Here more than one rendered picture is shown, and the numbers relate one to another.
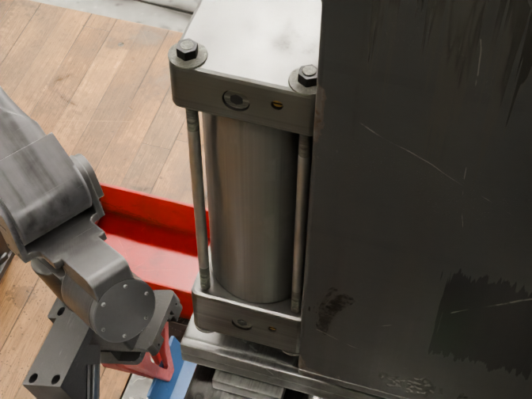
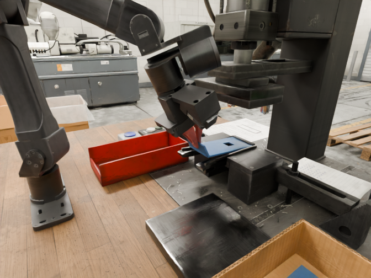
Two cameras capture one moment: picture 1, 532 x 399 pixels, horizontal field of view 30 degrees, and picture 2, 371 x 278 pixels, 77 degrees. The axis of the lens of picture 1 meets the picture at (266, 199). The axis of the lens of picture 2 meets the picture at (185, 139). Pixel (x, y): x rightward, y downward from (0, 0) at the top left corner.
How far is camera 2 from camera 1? 85 cm
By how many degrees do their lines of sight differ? 48
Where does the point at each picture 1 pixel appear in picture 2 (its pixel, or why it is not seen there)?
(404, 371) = (313, 11)
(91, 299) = (207, 39)
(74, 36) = not seen: hidden behind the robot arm
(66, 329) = (183, 92)
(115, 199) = (99, 153)
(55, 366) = (199, 94)
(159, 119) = (84, 145)
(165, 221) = (121, 154)
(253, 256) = not seen: outside the picture
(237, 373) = (252, 76)
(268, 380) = (261, 74)
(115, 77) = not seen: hidden behind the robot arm
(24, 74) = (8, 158)
